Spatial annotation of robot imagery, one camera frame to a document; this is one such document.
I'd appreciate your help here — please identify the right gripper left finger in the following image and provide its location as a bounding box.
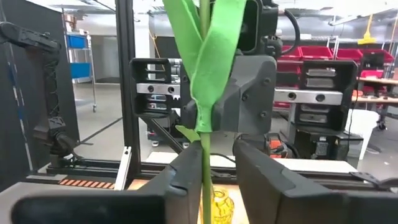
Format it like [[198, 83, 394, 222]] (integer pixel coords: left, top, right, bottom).
[[11, 141, 203, 224]]

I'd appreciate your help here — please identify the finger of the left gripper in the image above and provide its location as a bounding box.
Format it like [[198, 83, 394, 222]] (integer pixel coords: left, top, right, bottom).
[[294, 58, 359, 132], [129, 57, 183, 119]]

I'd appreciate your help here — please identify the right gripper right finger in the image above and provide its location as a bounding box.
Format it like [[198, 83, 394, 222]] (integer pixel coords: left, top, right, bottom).
[[232, 138, 398, 224]]

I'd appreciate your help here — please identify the white blue artificial tulip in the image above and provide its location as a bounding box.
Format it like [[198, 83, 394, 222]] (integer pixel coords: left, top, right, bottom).
[[161, 0, 249, 224]]

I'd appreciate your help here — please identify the yellow textured glass vase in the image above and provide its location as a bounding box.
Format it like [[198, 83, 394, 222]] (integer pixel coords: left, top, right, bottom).
[[198, 187, 236, 224]]

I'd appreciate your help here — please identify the wooden workbench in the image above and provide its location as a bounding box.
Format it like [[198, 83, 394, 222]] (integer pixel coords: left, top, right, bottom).
[[350, 77, 398, 131]]

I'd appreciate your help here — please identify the red plastic bin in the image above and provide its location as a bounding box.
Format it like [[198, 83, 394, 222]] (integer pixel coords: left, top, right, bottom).
[[360, 49, 396, 63], [334, 47, 364, 62], [275, 60, 303, 83], [300, 45, 336, 60], [280, 45, 303, 60]]

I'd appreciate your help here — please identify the white waste bin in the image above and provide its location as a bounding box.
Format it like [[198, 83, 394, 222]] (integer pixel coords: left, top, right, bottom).
[[344, 108, 381, 161]]

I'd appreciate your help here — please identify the orange black vacuum cleaner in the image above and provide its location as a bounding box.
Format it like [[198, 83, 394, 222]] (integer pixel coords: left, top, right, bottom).
[[264, 133, 295, 159]]

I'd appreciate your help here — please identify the metal shelf cart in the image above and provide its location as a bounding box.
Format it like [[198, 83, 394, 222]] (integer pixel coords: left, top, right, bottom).
[[63, 30, 98, 113]]

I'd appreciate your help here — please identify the yellow dust mop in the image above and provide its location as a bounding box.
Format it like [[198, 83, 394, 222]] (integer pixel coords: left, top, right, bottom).
[[356, 14, 379, 45]]

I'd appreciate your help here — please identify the blue plastic bin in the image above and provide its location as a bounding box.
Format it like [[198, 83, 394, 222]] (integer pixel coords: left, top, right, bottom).
[[70, 62, 92, 80], [67, 34, 90, 50]]

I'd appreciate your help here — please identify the white metal strip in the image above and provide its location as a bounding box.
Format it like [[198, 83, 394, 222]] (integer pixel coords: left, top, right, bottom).
[[113, 145, 132, 192]]

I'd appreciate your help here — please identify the hazard striped floor mat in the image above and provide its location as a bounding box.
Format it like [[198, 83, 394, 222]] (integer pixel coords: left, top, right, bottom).
[[58, 178, 116, 190]]

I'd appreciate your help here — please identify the black partition panel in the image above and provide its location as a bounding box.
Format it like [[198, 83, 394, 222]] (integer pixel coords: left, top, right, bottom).
[[0, 0, 81, 191]]

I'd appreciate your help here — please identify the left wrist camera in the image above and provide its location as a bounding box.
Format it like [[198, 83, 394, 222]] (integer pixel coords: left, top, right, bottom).
[[238, 0, 280, 56]]

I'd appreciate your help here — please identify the black braided cable conduit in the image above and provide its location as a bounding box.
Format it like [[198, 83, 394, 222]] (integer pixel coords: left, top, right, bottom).
[[0, 21, 85, 170]]

